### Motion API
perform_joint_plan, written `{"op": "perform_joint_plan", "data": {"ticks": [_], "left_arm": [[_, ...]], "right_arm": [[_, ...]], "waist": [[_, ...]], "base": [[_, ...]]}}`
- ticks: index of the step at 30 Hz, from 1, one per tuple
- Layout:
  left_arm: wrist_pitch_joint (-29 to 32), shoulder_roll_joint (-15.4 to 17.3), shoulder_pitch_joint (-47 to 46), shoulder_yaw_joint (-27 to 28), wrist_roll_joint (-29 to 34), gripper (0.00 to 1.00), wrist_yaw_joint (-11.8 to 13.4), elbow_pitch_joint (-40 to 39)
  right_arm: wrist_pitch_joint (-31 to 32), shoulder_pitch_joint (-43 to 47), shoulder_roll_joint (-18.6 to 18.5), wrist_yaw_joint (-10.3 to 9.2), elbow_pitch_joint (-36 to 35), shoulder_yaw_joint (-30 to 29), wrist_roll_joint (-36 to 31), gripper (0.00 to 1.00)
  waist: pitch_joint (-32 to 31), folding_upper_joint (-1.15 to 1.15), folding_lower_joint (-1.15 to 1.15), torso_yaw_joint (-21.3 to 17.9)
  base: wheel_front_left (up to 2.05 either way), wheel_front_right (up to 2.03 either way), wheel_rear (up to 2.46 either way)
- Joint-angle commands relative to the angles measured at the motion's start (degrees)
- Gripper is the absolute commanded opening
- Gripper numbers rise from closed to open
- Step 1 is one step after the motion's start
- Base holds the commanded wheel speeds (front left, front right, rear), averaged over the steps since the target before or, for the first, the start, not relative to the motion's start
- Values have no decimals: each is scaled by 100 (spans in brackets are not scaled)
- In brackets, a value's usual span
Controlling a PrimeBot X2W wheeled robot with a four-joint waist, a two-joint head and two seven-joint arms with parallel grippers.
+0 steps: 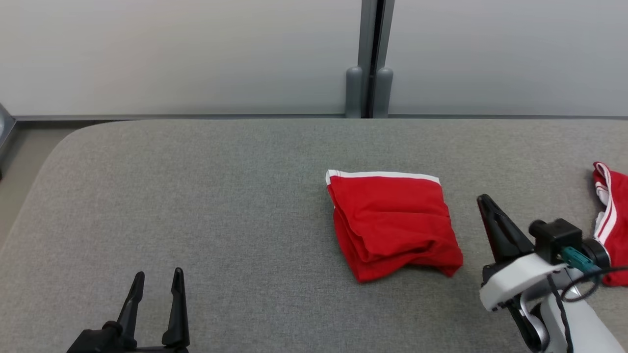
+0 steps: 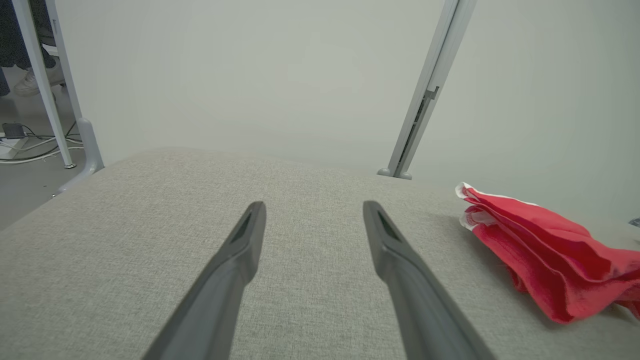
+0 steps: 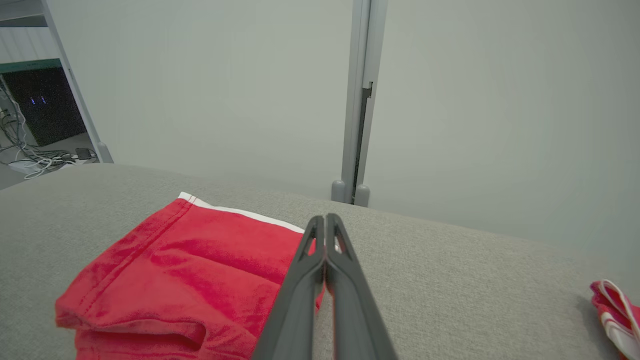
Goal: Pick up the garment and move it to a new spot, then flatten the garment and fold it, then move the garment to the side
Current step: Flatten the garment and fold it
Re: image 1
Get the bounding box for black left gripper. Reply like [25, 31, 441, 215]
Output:
[66, 267, 191, 353]

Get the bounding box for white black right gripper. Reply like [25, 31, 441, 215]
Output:
[477, 194, 572, 313]

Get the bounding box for red shorts with white stripes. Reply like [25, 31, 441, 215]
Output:
[325, 169, 464, 283]

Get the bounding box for red and white shirt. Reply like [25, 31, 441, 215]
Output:
[592, 161, 628, 287]

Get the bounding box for grey fabric sofa seat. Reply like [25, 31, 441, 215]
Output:
[0, 118, 628, 353]

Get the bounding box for teal cable connector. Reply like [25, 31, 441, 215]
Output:
[561, 246, 602, 274]

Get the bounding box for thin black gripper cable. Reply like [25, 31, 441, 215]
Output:
[546, 265, 628, 353]

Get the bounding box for grey cylindrical post foot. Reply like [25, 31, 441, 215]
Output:
[345, 67, 364, 119]
[375, 67, 394, 119]

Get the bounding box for grey metal frame piece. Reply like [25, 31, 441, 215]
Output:
[0, 103, 18, 165]

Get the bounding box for grey metal partition post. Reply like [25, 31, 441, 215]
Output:
[357, 0, 395, 118]

